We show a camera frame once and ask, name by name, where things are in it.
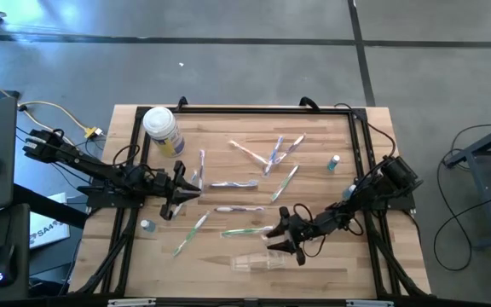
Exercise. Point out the Lysol wipes canister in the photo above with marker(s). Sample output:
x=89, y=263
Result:
x=164, y=132

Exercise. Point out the silver bracket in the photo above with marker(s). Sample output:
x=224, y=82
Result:
x=369, y=303
x=130, y=303

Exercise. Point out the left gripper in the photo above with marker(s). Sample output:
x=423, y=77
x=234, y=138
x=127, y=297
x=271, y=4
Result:
x=180, y=169

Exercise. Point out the black computer mouse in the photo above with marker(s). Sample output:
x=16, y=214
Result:
x=2, y=264

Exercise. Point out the clear acrylic organizer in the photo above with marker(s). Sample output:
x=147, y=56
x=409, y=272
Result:
x=256, y=261

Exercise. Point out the blue-grey metal table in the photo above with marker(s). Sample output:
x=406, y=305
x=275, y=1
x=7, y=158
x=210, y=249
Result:
x=480, y=143

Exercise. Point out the blue mouthwash bottle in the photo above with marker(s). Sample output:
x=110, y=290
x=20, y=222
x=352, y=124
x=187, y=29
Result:
x=333, y=163
x=148, y=226
x=348, y=192

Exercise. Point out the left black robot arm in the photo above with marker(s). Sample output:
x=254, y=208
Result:
x=83, y=162

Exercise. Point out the white cardboard box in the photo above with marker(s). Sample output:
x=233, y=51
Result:
x=49, y=230

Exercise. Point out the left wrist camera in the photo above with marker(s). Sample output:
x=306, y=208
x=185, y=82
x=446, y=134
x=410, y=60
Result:
x=158, y=182

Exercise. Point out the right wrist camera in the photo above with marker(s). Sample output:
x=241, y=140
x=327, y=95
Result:
x=307, y=228

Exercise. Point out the reddish pink toothbrush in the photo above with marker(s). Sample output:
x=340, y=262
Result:
x=201, y=166

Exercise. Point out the black desk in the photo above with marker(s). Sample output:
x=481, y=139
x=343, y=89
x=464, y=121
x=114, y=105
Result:
x=19, y=239

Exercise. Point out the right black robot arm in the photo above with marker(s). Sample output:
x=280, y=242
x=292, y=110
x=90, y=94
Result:
x=373, y=191

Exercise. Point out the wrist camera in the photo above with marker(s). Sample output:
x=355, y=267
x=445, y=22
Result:
x=307, y=228
x=158, y=182

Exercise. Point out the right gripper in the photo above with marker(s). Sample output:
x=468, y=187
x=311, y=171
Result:
x=284, y=215

